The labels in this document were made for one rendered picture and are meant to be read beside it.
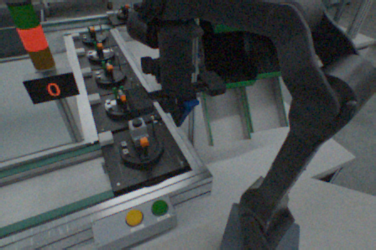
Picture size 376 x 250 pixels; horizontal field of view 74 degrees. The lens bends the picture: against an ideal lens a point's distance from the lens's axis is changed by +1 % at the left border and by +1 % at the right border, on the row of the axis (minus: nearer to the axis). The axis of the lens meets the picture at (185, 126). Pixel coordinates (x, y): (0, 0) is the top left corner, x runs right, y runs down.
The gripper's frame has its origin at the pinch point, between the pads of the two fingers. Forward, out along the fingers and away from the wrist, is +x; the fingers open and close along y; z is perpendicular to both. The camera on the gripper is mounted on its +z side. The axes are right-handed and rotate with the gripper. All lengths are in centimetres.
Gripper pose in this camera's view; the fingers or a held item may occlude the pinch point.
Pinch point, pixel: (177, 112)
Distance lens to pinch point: 50.3
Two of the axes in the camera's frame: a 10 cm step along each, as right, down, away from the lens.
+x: 0.0, 7.5, 6.6
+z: -4.1, -6.0, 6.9
